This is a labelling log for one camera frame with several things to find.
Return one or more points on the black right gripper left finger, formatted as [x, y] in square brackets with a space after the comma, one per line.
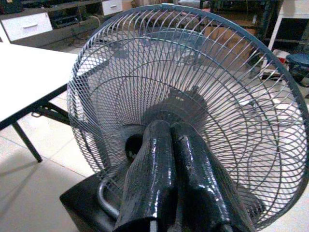
[149, 169]

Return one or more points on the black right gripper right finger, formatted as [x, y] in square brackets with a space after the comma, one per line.
[200, 174]

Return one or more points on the brown cardboard box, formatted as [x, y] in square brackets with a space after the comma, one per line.
[224, 41]

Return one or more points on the dark blue round stool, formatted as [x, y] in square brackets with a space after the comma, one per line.
[298, 62]

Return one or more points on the white table with black legs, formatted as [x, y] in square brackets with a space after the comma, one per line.
[26, 75]

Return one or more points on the small white cabinet drawer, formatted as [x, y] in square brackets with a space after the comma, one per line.
[112, 6]

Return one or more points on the grey low cabinet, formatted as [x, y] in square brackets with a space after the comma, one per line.
[62, 26]

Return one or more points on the dark desk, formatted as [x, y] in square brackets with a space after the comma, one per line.
[263, 14]

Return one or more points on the large white cabinet drawer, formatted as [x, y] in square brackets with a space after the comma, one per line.
[26, 25]

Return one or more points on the white shelf frame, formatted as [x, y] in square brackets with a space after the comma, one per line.
[277, 21]

